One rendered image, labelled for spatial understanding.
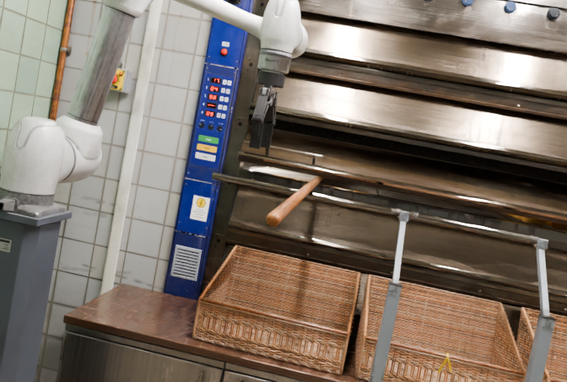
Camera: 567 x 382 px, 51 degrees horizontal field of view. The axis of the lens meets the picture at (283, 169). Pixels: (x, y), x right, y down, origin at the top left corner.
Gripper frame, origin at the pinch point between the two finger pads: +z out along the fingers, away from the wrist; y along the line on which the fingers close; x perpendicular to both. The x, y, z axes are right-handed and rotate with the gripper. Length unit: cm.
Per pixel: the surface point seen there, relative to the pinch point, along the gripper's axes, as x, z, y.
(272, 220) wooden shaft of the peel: 15, 13, 47
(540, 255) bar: 93, 23, -50
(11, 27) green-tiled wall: -114, -25, -46
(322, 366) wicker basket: 27, 74, -37
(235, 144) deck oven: -29, 6, -87
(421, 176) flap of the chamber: 51, 5, -86
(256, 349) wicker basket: 3, 73, -37
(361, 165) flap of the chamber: 26, 5, -85
